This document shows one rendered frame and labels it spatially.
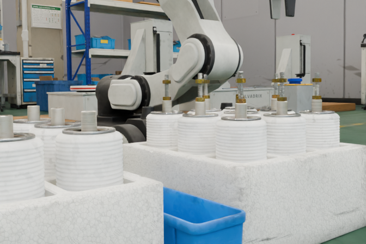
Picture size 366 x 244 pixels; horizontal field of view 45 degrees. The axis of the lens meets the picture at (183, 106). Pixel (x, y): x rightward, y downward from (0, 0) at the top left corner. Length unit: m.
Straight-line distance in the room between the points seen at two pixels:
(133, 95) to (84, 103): 1.39
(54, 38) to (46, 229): 6.91
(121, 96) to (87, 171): 1.06
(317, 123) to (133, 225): 0.50
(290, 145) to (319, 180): 0.09
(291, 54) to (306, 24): 2.33
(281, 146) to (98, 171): 0.40
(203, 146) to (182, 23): 0.65
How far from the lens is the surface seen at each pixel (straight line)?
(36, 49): 7.30
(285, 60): 4.70
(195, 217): 0.81
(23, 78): 6.36
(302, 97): 1.25
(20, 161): 0.58
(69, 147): 0.62
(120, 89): 1.67
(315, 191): 0.91
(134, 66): 3.36
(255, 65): 7.58
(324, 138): 0.99
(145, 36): 3.43
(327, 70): 6.78
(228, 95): 3.77
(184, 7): 1.46
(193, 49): 1.34
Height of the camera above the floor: 0.32
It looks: 3 degrees down
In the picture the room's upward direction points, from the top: 1 degrees counter-clockwise
